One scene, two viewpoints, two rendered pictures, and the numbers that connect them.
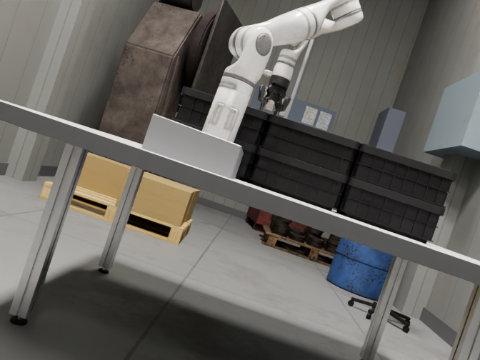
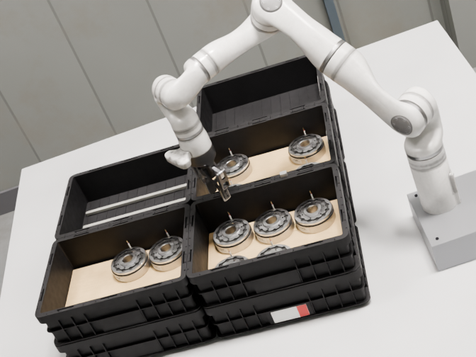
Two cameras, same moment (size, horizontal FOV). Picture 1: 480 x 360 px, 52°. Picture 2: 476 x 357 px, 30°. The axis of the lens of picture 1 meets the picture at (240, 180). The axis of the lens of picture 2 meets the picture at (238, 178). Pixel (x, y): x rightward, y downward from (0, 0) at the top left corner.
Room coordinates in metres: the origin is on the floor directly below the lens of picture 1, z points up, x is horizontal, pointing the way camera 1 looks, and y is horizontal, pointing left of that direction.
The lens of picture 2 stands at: (1.65, 1.83, 2.24)
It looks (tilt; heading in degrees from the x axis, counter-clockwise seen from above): 34 degrees down; 275
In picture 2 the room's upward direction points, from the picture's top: 23 degrees counter-clockwise
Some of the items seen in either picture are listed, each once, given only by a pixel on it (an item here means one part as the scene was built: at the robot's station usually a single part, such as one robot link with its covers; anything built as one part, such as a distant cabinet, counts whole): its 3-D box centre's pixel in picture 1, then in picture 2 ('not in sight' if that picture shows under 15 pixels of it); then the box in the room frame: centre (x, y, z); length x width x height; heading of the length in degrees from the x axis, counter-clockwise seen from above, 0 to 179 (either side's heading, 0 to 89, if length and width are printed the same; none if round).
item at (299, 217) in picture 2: not in sight; (313, 211); (1.65, 0.05, 0.86); 0.10 x 0.10 x 0.01
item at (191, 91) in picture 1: (233, 113); (265, 222); (1.77, 0.10, 0.92); 0.40 x 0.30 x 0.02; 172
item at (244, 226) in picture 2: not in sight; (231, 231); (1.87, 0.02, 0.86); 0.10 x 0.10 x 0.01
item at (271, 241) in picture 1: (313, 237); not in sight; (6.46, -1.15, 0.25); 1.33 x 0.92 x 0.50; 88
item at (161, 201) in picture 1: (128, 194); not in sight; (4.44, 0.91, 0.22); 1.23 x 0.84 x 0.45; 92
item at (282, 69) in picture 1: (280, 71); (187, 142); (1.88, -0.01, 1.14); 0.11 x 0.09 x 0.06; 30
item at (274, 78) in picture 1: (277, 88); (203, 161); (1.87, -0.02, 1.07); 0.08 x 0.08 x 0.09
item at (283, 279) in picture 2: (228, 126); (271, 236); (1.77, 0.10, 0.87); 0.40 x 0.30 x 0.11; 172
